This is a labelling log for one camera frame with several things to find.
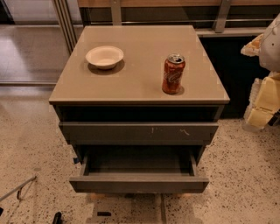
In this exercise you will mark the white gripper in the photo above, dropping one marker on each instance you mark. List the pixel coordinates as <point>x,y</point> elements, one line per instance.
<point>271,48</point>

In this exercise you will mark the grey drawer cabinet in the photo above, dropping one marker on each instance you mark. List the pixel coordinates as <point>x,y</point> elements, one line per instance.
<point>131,92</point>

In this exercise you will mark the white paper bowl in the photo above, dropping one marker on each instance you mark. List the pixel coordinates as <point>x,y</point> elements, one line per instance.
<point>104,57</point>

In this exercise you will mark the grey drawer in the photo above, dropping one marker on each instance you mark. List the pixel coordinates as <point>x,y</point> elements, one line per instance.
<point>138,170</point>
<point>138,133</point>

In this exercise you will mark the black object on floor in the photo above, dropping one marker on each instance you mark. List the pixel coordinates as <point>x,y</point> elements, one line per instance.
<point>57,218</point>

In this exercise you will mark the red soda can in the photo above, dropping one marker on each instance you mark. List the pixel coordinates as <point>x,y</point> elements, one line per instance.
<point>174,66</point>

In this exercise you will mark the metal railing frame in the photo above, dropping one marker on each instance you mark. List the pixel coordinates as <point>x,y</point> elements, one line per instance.
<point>211,18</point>

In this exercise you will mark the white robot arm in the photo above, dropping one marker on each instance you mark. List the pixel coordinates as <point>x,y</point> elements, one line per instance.
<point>267,47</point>

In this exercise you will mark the grey top drawer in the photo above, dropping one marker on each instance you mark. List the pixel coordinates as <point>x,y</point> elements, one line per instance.
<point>138,133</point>

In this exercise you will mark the metal rod on floor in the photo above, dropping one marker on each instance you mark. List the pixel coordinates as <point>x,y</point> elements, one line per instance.
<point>18,189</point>

